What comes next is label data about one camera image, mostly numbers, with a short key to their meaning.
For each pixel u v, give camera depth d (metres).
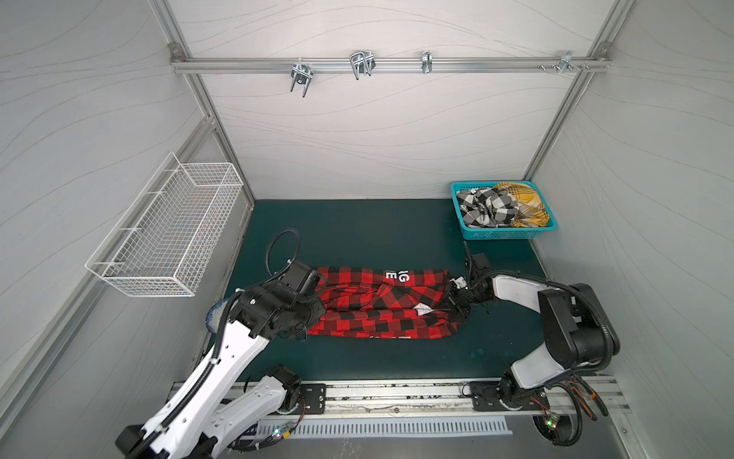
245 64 0.78
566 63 0.77
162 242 0.68
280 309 0.46
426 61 0.78
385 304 0.86
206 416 0.40
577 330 0.46
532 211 1.03
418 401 0.75
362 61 0.76
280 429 0.69
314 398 0.73
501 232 1.02
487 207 1.08
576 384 0.75
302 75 0.80
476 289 0.68
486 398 0.73
